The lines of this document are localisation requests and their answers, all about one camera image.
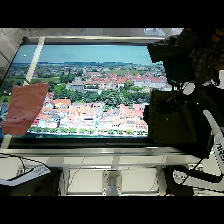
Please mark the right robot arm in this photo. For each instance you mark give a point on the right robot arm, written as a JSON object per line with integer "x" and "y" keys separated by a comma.
{"x": 213, "y": 133}

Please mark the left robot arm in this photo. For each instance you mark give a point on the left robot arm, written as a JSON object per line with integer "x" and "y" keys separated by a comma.
{"x": 34, "y": 173}

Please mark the brown pants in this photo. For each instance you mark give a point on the brown pants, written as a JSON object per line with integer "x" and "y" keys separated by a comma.
{"x": 171, "y": 116}

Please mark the pink garment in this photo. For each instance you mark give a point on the pink garment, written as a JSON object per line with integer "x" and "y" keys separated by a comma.
{"x": 27, "y": 106}

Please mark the silver frame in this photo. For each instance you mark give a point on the silver frame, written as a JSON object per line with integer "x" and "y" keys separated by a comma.
{"x": 112, "y": 184}

